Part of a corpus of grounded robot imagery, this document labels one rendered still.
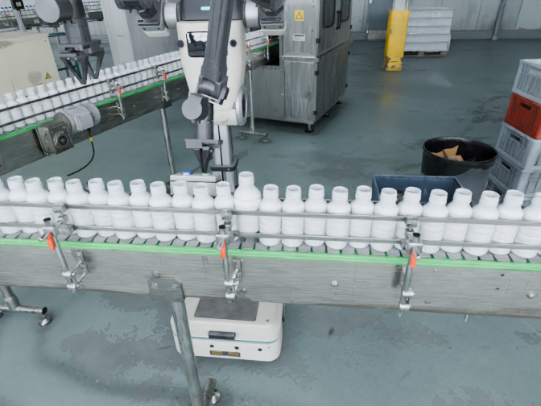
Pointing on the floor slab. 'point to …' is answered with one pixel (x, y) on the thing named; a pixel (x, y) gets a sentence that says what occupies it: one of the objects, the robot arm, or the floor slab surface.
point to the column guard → (395, 39)
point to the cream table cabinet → (26, 63)
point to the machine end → (305, 64)
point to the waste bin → (431, 163)
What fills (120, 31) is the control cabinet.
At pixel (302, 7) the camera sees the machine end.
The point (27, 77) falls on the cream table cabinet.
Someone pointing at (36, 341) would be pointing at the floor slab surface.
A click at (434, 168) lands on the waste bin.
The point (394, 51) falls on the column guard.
